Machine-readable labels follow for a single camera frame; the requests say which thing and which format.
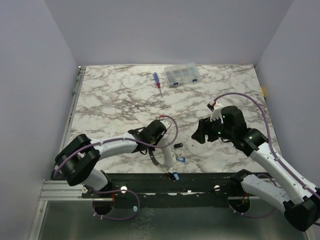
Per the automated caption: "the black key tag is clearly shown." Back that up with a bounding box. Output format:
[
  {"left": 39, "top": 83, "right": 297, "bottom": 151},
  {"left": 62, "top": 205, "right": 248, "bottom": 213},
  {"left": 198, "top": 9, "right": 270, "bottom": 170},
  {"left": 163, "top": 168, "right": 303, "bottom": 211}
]
[{"left": 173, "top": 143, "right": 184, "bottom": 149}]

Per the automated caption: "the grey large key ring holder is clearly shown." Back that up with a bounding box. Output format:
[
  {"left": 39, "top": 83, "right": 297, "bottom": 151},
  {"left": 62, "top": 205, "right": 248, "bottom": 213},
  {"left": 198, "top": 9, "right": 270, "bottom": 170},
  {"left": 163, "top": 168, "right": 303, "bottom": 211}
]
[{"left": 148, "top": 146, "right": 176, "bottom": 170}]

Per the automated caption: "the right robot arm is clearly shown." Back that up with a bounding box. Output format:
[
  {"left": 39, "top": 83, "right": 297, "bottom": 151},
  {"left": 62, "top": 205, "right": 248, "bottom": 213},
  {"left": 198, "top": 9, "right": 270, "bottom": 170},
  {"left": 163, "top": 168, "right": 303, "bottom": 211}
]
[{"left": 191, "top": 103, "right": 320, "bottom": 232}]

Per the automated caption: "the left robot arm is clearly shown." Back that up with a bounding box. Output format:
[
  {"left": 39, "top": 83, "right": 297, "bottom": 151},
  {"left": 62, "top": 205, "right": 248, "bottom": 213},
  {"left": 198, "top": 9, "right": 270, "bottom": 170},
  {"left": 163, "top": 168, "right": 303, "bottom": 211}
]
[{"left": 54, "top": 119, "right": 172, "bottom": 198}]

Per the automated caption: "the clear plastic organizer box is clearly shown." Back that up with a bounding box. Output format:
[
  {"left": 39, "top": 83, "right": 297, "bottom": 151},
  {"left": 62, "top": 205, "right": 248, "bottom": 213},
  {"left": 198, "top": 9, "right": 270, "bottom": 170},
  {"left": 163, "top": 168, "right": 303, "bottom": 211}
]
[{"left": 164, "top": 63, "right": 201, "bottom": 87}]

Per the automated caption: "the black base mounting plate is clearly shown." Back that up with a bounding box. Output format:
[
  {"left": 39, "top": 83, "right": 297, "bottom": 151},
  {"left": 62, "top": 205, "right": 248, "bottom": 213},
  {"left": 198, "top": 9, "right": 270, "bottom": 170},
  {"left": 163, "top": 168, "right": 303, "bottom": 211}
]
[{"left": 82, "top": 170, "right": 248, "bottom": 209}]

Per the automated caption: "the blue red screwdriver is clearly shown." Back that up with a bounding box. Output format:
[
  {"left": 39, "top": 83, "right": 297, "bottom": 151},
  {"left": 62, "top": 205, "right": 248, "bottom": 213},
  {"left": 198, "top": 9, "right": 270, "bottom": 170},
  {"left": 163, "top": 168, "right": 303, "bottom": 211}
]
[{"left": 153, "top": 72, "right": 163, "bottom": 97}]

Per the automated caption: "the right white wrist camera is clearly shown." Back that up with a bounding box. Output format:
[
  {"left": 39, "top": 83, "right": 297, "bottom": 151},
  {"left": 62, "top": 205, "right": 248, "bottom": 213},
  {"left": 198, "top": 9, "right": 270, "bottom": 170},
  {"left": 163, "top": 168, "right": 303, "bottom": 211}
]
[{"left": 207, "top": 100, "right": 224, "bottom": 122}]

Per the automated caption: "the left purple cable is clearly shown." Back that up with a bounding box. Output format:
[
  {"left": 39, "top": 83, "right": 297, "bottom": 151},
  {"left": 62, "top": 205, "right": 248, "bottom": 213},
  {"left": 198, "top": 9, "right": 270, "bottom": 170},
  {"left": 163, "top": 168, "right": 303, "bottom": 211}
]
[{"left": 53, "top": 114, "right": 179, "bottom": 221}]

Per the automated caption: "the purple cable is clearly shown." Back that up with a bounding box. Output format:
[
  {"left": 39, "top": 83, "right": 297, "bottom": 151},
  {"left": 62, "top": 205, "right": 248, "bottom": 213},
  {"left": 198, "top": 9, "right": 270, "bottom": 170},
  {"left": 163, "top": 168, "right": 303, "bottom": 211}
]
[
  {"left": 214, "top": 92, "right": 320, "bottom": 218},
  {"left": 53, "top": 114, "right": 179, "bottom": 221}
]

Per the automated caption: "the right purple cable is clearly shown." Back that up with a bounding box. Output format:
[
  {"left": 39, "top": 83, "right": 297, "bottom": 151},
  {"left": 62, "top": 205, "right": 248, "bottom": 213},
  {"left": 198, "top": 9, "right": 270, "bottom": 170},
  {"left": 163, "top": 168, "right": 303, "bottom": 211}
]
[{"left": 214, "top": 92, "right": 320, "bottom": 218}]

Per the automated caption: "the aluminium frame rail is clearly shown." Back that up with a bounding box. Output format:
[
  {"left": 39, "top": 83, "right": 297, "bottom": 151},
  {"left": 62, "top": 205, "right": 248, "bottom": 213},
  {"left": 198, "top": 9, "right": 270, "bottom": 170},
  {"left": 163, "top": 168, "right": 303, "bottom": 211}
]
[{"left": 39, "top": 179, "right": 87, "bottom": 202}]

